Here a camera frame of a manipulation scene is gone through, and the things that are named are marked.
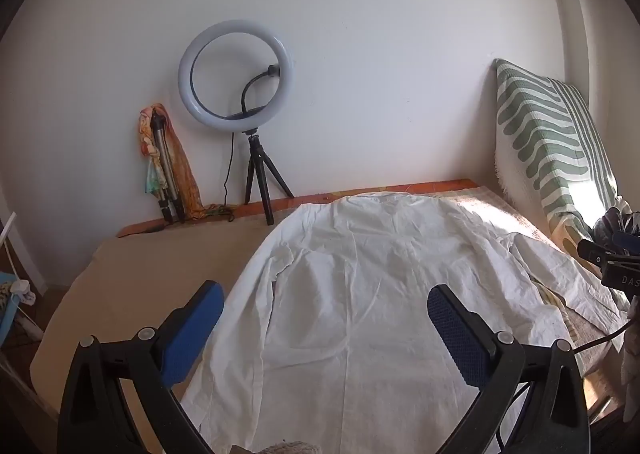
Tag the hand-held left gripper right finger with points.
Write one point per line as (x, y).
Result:
(460, 339)

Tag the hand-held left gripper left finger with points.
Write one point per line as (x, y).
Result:
(192, 329)

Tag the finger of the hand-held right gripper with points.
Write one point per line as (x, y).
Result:
(607, 250)

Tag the white shirt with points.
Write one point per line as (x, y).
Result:
(360, 294)

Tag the person's right hand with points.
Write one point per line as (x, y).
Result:
(612, 221)

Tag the beige blanket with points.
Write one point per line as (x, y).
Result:
(125, 284)

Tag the pinkish woven blanket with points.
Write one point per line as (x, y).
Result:
(505, 214)

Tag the orange mat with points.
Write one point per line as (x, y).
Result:
(200, 215)

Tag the green patterned pillow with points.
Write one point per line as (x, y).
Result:
(540, 134)

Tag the orange patterned scarf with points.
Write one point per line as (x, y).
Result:
(187, 184)

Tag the folded silver tripod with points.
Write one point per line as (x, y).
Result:
(165, 169)

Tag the small black tripod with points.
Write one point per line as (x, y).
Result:
(256, 169)

